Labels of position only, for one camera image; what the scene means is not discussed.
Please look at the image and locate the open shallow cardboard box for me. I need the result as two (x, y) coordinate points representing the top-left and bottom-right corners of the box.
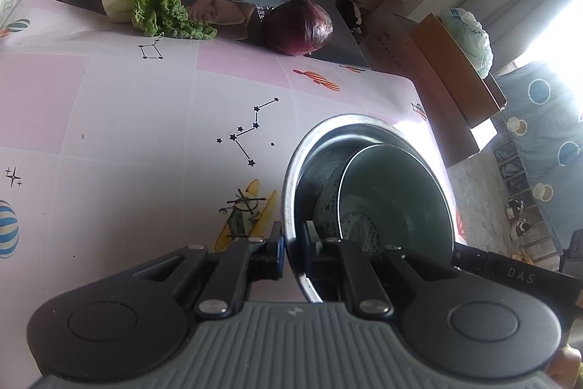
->
(407, 13), (508, 128)

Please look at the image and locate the deep steel bowl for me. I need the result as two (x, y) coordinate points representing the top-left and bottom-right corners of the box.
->
(281, 112), (457, 303)

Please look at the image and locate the blue circle print sheet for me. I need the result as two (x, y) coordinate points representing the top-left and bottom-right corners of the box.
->
(494, 61), (583, 271)

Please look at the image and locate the pale green plastic bag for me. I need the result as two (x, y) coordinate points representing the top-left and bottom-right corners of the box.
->
(439, 7), (494, 79)

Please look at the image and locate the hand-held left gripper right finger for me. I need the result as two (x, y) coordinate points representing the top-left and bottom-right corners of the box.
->
(303, 222), (451, 319)

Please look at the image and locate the large brown cardboard box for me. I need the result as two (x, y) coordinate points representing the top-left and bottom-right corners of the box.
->
(364, 13), (497, 168)

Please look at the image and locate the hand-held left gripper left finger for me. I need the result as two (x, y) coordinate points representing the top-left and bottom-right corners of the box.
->
(146, 222), (287, 319)

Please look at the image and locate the pink printed tablecloth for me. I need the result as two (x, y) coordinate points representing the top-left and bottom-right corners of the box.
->
(0, 0), (465, 303)

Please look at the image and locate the green ceramic bowl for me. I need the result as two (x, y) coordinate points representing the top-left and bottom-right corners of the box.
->
(313, 144), (455, 267)

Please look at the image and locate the red onion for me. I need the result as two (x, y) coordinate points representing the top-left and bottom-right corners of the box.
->
(261, 0), (334, 57)

